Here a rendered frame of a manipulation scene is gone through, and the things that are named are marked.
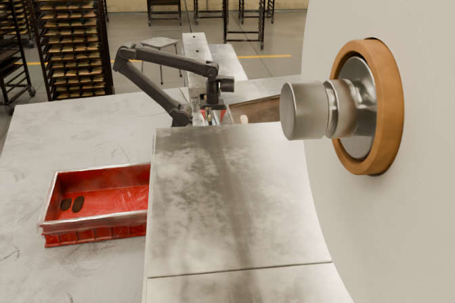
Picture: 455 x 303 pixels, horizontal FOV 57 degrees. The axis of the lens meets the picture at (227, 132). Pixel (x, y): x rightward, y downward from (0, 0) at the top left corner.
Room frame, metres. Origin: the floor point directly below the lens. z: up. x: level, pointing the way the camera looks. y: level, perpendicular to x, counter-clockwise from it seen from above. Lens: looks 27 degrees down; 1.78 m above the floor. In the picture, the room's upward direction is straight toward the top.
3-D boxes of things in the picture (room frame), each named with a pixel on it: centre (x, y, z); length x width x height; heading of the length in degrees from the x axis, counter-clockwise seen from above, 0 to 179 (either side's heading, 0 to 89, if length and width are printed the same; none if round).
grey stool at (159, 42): (4.91, 0.82, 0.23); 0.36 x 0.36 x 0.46; 54
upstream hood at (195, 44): (2.84, 0.21, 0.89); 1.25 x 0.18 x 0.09; 7
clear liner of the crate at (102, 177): (1.23, 0.39, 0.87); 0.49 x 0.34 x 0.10; 102
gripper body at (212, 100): (1.77, 0.07, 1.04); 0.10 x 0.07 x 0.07; 98
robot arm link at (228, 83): (1.77, 0.03, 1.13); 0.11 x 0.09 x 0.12; 87
